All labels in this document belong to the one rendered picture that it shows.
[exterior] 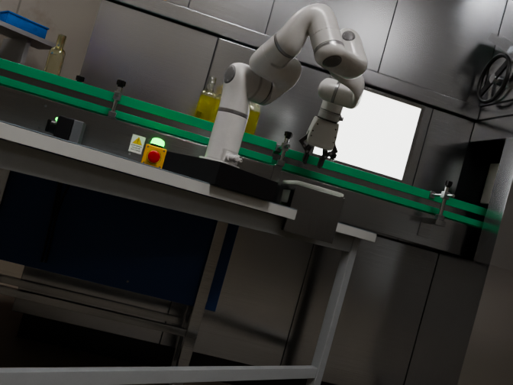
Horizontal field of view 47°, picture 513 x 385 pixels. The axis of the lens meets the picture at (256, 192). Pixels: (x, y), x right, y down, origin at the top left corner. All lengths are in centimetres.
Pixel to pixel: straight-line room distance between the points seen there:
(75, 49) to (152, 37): 270
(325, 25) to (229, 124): 39
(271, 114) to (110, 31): 70
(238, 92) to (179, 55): 67
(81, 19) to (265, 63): 351
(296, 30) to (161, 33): 87
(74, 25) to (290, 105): 297
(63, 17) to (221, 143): 343
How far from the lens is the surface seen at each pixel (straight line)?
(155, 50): 240
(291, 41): 167
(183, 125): 208
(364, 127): 249
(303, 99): 242
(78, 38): 509
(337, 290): 231
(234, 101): 176
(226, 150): 175
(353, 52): 172
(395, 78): 257
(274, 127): 238
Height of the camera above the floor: 72
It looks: 2 degrees up
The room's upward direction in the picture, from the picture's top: 16 degrees clockwise
